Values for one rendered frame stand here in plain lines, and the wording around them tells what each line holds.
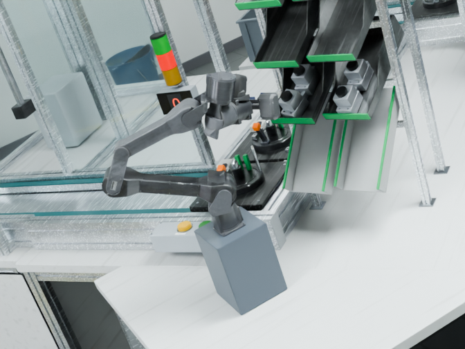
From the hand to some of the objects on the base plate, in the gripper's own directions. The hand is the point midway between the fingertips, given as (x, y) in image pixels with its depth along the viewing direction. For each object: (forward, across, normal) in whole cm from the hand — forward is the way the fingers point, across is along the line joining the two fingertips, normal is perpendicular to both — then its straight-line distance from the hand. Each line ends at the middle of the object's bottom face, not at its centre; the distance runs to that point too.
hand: (257, 102), depth 212 cm
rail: (+6, -52, -45) cm, 69 cm away
